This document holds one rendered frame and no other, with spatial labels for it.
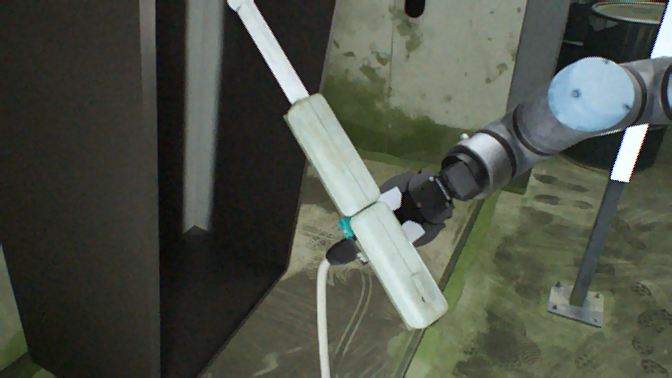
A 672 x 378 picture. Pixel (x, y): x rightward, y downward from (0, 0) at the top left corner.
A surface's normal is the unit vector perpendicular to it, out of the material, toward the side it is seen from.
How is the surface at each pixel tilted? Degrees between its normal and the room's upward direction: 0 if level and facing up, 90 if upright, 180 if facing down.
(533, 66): 90
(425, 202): 47
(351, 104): 90
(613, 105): 42
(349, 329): 0
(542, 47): 90
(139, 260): 90
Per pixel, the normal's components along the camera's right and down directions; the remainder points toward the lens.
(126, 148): -0.41, 0.47
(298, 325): 0.00, -0.86
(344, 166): 0.28, -0.27
